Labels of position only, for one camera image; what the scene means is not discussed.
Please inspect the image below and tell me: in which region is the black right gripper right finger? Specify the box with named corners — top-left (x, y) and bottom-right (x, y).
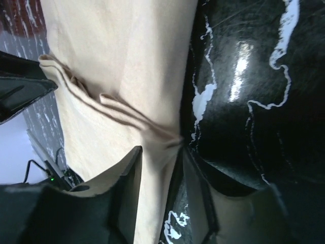
top-left (182, 148), bottom-right (324, 243)

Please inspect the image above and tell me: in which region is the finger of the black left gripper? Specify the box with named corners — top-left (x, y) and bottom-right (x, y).
top-left (1, 51), bottom-right (57, 124)

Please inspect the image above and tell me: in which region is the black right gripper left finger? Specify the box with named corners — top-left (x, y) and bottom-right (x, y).
top-left (1, 146), bottom-right (143, 243)

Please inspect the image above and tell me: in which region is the beige t shirt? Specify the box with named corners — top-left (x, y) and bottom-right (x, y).
top-left (39, 1), bottom-right (198, 243)

